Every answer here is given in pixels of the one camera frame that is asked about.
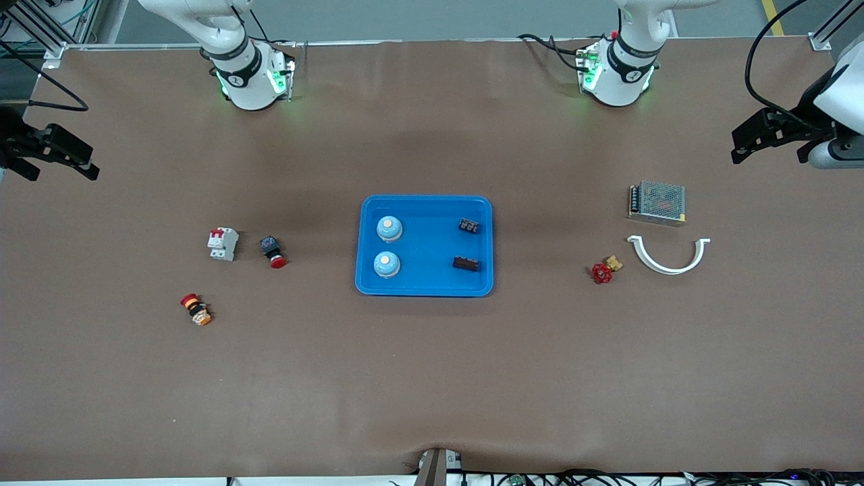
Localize black cable bundle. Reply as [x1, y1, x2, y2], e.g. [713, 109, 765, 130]
[466, 468, 841, 486]

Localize red mushroom push button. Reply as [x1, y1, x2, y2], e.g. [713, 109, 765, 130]
[260, 236, 288, 269]

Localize metal mesh power supply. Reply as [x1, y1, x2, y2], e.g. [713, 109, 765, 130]
[627, 180, 689, 227]

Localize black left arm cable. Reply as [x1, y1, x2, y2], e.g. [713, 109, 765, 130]
[745, 0, 831, 132]

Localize black right arm base cables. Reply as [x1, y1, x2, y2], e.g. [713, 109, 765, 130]
[229, 3, 301, 51]

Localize brass valve red handle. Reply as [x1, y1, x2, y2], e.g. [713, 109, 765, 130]
[591, 255, 624, 285]

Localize red yellow emergency stop button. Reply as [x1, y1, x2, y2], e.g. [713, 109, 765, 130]
[180, 293, 213, 327]

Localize grey metal post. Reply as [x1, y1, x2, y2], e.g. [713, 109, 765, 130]
[91, 0, 130, 45]

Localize white circuit breaker red switch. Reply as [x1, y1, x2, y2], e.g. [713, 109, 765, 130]
[207, 227, 240, 262]

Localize brown table cover mat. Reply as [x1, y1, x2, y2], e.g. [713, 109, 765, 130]
[0, 37, 864, 481]

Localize white half ring clamp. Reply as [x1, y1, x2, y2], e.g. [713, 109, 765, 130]
[626, 235, 711, 275]

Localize grey camera stand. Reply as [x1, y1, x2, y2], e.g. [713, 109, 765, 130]
[413, 448, 465, 486]

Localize black left arm base cables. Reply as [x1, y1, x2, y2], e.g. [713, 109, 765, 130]
[518, 32, 588, 72]

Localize aluminium frame profile with bracket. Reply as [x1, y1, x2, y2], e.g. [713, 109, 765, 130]
[0, 0, 72, 72]
[809, 0, 864, 52]

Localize black arm base cables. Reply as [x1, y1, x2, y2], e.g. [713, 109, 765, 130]
[518, 32, 588, 72]
[229, 3, 301, 51]

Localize blue plastic tray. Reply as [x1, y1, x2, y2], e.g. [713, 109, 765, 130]
[355, 195, 494, 298]

